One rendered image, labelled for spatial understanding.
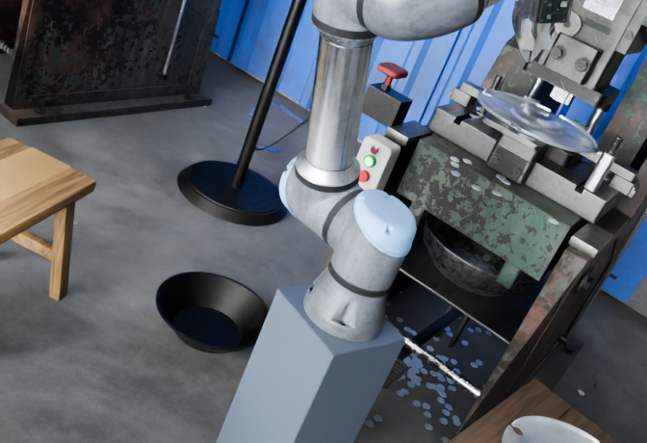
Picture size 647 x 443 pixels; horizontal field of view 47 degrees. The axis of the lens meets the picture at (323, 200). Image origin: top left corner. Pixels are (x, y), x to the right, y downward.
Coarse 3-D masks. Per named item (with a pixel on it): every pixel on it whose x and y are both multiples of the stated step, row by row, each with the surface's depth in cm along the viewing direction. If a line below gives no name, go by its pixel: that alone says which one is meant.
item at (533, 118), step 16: (480, 96) 171; (496, 96) 176; (512, 96) 182; (496, 112) 164; (512, 112) 168; (528, 112) 172; (544, 112) 180; (528, 128) 162; (544, 128) 164; (560, 128) 169; (576, 128) 177; (560, 144) 160; (576, 144) 164; (592, 144) 169
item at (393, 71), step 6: (378, 66) 174; (384, 66) 173; (390, 66) 174; (396, 66) 176; (384, 72) 173; (390, 72) 172; (396, 72) 172; (402, 72) 174; (390, 78) 176; (396, 78) 172; (384, 84) 177; (390, 84) 176
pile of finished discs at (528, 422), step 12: (516, 420) 143; (528, 420) 145; (540, 420) 147; (552, 420) 148; (504, 432) 139; (528, 432) 142; (540, 432) 143; (552, 432) 144; (564, 432) 146; (576, 432) 147
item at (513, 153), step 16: (496, 128) 157; (512, 128) 158; (496, 144) 171; (512, 144) 169; (528, 144) 154; (544, 144) 156; (496, 160) 170; (512, 160) 169; (528, 160) 167; (512, 176) 170
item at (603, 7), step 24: (576, 0) 164; (600, 0) 161; (624, 0) 159; (576, 24) 164; (600, 24) 162; (624, 24) 160; (552, 48) 166; (576, 48) 163; (600, 48) 163; (576, 72) 164; (600, 72) 164
